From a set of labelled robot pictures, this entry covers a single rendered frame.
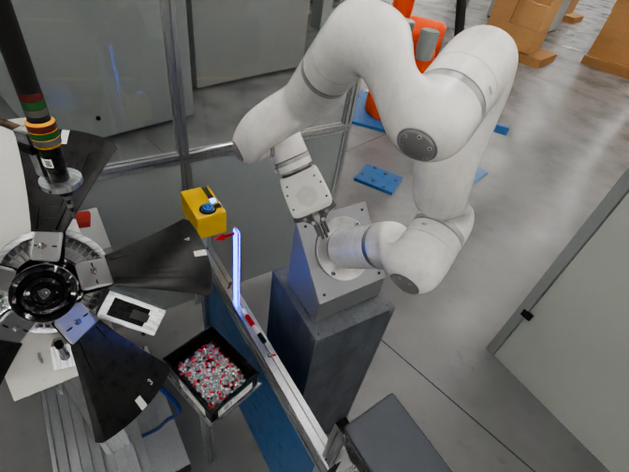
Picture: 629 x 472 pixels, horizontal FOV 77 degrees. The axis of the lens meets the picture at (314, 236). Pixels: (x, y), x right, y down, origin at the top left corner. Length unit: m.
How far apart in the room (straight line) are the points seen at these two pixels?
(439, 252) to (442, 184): 0.20
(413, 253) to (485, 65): 0.38
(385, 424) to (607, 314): 1.54
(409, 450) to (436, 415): 1.53
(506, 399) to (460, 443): 0.40
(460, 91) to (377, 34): 0.13
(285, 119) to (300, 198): 0.21
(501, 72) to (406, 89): 0.13
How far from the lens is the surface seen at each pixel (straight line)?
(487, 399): 2.45
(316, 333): 1.19
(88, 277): 1.02
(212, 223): 1.33
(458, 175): 0.65
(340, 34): 0.59
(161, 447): 1.98
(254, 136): 0.79
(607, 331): 2.19
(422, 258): 0.80
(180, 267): 1.03
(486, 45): 0.59
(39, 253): 1.04
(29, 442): 2.24
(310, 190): 0.90
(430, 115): 0.49
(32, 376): 1.31
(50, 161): 0.83
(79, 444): 2.07
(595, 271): 2.09
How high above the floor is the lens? 1.92
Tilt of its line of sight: 42 degrees down
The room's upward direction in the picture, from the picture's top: 10 degrees clockwise
